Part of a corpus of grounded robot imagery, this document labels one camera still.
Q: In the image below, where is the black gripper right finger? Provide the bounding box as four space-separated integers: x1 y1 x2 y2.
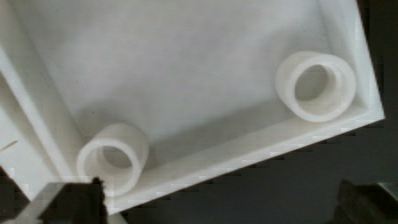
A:
329 180 398 224

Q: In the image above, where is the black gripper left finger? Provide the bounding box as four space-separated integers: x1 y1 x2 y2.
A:
12 177 110 224

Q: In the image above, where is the white square tabletop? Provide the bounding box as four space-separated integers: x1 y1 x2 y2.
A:
0 0 384 211

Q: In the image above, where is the white U-shaped obstacle fence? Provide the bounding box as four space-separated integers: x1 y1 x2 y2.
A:
0 76 59 199

